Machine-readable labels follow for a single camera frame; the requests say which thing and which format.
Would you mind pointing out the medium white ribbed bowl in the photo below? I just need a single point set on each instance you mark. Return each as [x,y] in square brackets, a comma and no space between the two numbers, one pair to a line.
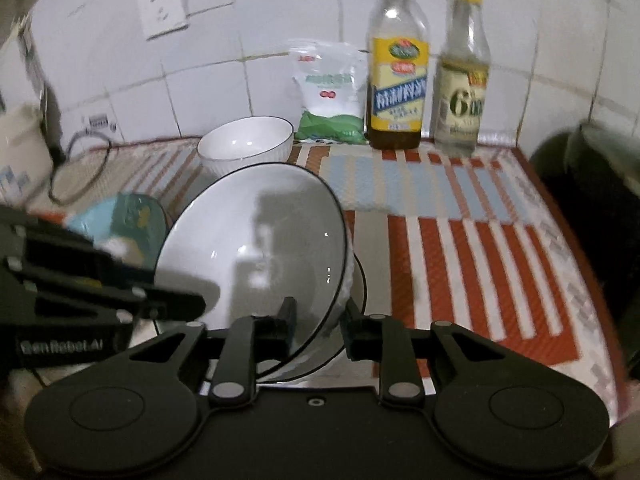
[250,240]

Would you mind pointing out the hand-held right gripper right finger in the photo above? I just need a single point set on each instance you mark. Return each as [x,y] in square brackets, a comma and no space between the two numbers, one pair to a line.
[357,335]

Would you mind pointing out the striped table mat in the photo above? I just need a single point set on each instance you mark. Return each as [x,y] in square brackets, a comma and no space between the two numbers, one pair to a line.
[450,240]

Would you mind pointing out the small wall sticker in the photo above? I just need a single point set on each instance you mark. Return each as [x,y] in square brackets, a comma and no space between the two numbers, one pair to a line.
[102,122]

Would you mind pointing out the yellow cap vinegar bottle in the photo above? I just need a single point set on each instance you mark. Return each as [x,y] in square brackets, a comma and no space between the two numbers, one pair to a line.
[460,110]

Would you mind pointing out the white wall socket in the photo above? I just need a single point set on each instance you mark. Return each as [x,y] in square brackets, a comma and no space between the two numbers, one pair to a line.
[162,7]

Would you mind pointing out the yellow label cooking wine bottle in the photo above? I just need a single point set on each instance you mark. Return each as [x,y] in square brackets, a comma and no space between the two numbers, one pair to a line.
[397,100]

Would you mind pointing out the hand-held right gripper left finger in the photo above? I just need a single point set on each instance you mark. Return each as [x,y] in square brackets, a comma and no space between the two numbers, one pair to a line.
[280,332]

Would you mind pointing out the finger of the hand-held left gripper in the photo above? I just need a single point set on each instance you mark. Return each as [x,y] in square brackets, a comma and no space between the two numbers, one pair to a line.
[175,305]
[60,245]

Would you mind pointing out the teal packet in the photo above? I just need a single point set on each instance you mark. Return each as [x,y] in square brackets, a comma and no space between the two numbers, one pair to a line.
[135,220]

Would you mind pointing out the white appliance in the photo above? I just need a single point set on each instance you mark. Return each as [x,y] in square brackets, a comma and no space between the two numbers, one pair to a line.
[20,150]

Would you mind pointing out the dark cooking pot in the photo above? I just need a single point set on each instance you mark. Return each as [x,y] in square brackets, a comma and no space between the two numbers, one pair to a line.
[590,200]

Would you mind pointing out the white and green salt bag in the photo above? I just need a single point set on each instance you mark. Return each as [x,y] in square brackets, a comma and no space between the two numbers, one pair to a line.
[327,90]

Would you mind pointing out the small white ribbed bowl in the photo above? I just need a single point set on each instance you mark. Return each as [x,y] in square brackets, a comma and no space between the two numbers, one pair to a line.
[240,145]

